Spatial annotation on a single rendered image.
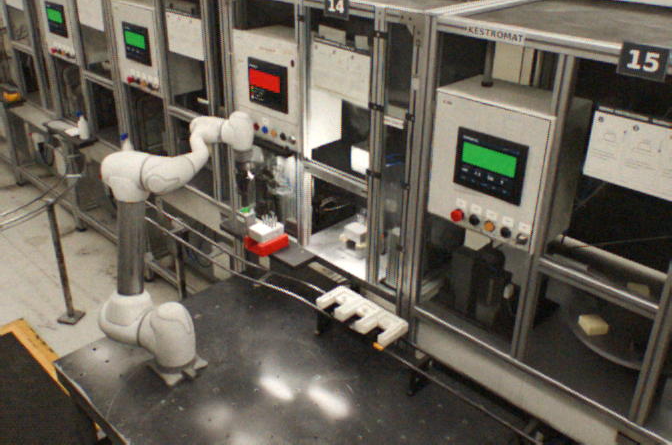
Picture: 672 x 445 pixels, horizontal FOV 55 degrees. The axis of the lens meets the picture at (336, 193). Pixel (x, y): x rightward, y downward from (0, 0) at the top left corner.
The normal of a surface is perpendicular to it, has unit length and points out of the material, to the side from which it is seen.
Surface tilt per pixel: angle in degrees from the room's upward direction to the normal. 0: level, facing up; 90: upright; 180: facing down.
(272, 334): 0
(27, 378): 0
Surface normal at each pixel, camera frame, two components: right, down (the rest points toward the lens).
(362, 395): 0.01, -0.90
